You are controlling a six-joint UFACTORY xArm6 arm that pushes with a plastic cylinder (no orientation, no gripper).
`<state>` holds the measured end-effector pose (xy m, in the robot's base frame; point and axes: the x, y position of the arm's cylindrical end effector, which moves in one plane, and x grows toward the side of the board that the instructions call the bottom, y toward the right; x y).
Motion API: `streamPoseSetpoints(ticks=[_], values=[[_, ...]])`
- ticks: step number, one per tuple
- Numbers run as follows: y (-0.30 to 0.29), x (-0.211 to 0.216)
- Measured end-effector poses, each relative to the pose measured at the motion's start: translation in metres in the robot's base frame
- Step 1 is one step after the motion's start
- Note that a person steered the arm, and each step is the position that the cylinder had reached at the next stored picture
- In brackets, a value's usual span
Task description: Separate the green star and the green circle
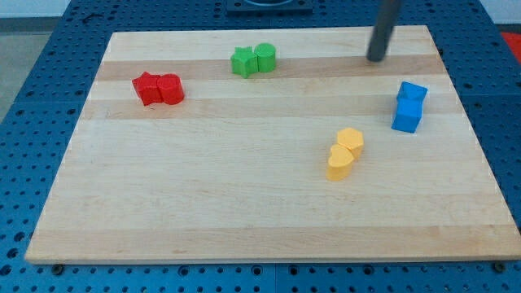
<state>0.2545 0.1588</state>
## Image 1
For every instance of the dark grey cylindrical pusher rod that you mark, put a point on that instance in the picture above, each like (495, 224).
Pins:
(386, 20)

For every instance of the green star block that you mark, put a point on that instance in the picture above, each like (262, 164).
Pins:
(244, 61)

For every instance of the red star block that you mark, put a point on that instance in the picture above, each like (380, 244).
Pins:
(147, 89)

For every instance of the blue triangle block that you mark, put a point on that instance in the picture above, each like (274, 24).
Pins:
(411, 91)

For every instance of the blue cube block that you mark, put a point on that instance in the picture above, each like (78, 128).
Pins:
(408, 115)

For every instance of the yellow hexagon block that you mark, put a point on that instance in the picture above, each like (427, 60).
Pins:
(353, 140)

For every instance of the green cylinder block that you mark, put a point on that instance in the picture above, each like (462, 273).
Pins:
(266, 57)

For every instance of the red object at edge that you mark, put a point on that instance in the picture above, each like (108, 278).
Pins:
(513, 40)

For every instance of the yellow heart block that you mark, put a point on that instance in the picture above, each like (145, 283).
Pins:
(339, 163)

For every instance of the light wooden board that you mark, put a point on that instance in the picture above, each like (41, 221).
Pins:
(236, 172)

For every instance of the red cylinder block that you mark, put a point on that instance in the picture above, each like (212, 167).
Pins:
(171, 90)

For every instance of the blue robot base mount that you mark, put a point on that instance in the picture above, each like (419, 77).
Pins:
(243, 7)

